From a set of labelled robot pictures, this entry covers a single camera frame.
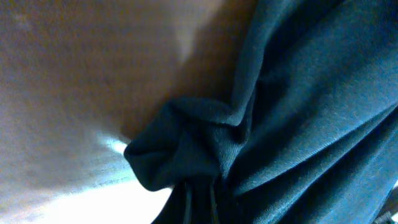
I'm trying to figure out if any black leggings red waistband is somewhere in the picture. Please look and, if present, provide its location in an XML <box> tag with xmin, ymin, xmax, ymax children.
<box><xmin>124</xmin><ymin>0</ymin><xmax>397</xmax><ymax>223</ymax></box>

